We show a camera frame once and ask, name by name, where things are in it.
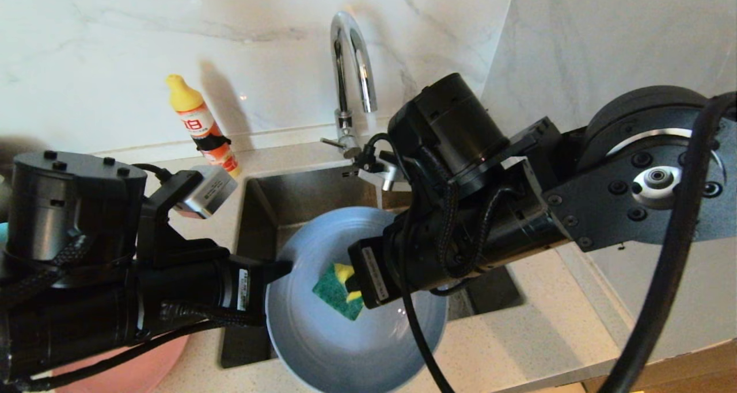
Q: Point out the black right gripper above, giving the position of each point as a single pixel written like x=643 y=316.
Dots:
x=374 y=272

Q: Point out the running water stream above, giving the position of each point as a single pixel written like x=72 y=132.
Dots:
x=372 y=119

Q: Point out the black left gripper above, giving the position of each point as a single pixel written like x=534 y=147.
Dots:
x=247 y=292

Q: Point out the chrome gooseneck faucet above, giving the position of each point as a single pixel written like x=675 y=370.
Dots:
x=345 y=65

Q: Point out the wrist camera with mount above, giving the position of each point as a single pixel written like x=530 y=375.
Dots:
x=380 y=174
x=207 y=189

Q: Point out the pink plate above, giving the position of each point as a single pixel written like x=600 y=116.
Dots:
x=138 y=370

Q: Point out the stainless steel sink basin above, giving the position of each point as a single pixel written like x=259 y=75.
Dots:
x=270 y=209

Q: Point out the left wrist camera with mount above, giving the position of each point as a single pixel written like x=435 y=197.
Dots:
x=207 y=189

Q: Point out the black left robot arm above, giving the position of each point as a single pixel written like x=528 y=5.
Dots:
x=69 y=266

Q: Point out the teal bowl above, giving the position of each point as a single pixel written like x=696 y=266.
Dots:
x=3 y=233

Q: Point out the orange dish soap bottle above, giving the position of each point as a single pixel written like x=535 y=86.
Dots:
x=198 y=122

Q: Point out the yellow green sponge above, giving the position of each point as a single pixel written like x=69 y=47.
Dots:
x=334 y=292

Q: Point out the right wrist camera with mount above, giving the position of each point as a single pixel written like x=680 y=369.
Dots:
x=380 y=174

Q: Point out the blue plate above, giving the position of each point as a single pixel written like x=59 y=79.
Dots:
x=322 y=347

